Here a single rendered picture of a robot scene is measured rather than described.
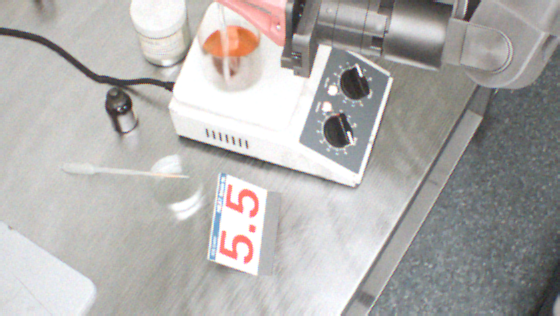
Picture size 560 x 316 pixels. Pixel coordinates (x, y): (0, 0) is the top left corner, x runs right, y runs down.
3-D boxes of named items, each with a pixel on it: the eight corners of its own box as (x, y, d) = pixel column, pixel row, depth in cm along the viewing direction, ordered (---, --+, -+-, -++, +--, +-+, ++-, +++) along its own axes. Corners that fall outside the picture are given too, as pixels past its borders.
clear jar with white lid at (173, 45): (138, 24, 114) (128, -14, 107) (191, 18, 114) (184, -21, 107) (139, 70, 112) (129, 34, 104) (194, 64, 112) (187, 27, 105)
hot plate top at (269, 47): (323, 32, 104) (323, 28, 103) (286, 134, 100) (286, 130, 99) (212, 2, 106) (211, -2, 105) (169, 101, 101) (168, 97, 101)
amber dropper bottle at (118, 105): (126, 138, 109) (115, 108, 102) (105, 124, 109) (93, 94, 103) (143, 116, 110) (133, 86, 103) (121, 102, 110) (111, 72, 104)
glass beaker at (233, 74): (188, 70, 102) (180, 27, 94) (236, 32, 104) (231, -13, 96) (236, 116, 100) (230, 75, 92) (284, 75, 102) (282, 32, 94)
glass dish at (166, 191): (160, 219, 105) (157, 212, 103) (143, 173, 107) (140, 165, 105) (210, 201, 106) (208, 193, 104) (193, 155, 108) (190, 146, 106)
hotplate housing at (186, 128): (392, 84, 110) (398, 48, 103) (357, 193, 106) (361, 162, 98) (198, 30, 114) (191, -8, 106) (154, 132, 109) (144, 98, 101)
